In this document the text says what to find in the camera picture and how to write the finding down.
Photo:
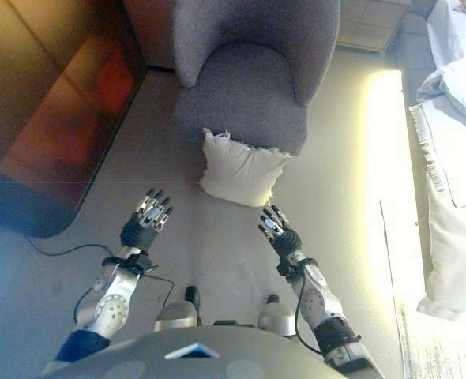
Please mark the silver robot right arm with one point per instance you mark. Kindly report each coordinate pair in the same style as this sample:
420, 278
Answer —
320, 300

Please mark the silver robot left leg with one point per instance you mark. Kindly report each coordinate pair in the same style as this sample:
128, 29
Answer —
177, 314

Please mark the white pillow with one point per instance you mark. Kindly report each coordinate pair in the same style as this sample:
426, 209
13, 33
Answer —
458, 268

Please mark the silver robot right leg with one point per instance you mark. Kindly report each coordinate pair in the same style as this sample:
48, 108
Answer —
276, 316

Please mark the grey robot torso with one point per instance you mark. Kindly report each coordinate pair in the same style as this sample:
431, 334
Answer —
170, 355

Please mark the white bed duvet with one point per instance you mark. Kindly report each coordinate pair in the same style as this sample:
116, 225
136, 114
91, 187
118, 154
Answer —
458, 79

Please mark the silver robot leg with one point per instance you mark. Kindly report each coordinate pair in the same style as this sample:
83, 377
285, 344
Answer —
276, 316
177, 314

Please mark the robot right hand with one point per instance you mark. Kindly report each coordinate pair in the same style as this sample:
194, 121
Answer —
286, 239

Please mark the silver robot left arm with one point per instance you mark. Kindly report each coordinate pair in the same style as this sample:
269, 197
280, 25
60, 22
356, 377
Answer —
112, 304

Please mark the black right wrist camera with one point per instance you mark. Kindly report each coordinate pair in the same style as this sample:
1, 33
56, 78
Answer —
285, 268

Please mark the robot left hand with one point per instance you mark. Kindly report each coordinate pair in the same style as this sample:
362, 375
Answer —
138, 233

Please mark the white fringed cushion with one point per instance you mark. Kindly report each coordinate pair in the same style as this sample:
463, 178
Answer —
241, 173

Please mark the grey fabric armchair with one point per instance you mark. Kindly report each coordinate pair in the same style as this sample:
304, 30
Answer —
249, 87

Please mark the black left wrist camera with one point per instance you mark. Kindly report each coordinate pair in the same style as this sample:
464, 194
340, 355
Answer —
144, 263

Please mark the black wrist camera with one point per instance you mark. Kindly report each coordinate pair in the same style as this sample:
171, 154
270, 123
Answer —
144, 263
285, 268

